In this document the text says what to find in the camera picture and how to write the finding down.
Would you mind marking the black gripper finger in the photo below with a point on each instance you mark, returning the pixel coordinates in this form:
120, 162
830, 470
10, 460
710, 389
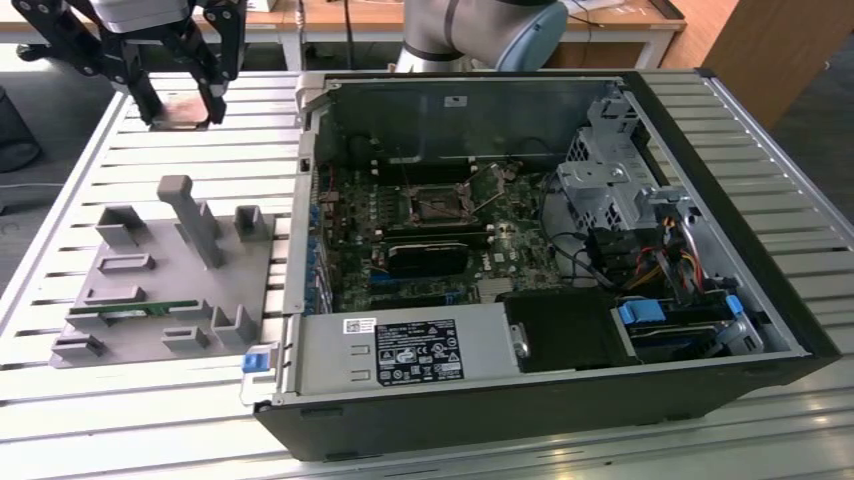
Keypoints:
214, 95
143, 95

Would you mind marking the silver CPU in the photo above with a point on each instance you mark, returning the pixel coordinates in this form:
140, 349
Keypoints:
181, 112

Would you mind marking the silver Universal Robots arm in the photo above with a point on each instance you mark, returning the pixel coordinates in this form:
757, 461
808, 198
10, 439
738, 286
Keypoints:
441, 30

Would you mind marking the CPU socket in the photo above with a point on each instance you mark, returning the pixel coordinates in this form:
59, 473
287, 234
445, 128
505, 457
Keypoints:
441, 207

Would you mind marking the white box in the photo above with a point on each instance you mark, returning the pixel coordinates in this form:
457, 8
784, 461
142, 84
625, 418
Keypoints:
261, 5

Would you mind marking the grey parts rack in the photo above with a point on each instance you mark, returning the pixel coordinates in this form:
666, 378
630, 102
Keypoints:
174, 280

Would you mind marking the green RAM stick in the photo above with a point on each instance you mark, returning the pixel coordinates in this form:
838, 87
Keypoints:
167, 306

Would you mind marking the black RAM stick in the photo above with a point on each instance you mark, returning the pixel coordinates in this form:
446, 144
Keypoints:
434, 231

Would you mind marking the black graphics card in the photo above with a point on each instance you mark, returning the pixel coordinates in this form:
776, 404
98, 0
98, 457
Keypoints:
427, 260

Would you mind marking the metal locking lever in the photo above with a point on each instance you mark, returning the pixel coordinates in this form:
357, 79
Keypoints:
490, 200

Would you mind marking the blue case latch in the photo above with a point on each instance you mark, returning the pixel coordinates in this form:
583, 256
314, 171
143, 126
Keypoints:
257, 363

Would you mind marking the grey power supply unit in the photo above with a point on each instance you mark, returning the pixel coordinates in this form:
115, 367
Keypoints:
334, 350

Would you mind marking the green motherboard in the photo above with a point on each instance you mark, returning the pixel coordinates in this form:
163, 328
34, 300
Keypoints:
521, 250

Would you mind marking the silver chipset heatsink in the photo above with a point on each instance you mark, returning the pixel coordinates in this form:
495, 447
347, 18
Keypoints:
495, 291

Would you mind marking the silver drive cage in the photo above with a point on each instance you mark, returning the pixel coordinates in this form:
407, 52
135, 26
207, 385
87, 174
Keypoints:
594, 180

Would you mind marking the white papers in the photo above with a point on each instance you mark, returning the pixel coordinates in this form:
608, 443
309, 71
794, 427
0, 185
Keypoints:
601, 6

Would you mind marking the black PC case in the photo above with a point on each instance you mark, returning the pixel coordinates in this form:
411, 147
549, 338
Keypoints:
467, 425

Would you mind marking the blue disk carrier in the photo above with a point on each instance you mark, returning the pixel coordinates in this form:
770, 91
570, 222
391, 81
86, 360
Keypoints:
641, 312

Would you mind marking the wooden cabinet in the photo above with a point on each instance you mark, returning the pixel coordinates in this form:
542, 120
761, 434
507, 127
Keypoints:
768, 50

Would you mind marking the blue plastic clip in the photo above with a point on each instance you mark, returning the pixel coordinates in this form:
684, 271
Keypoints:
733, 305

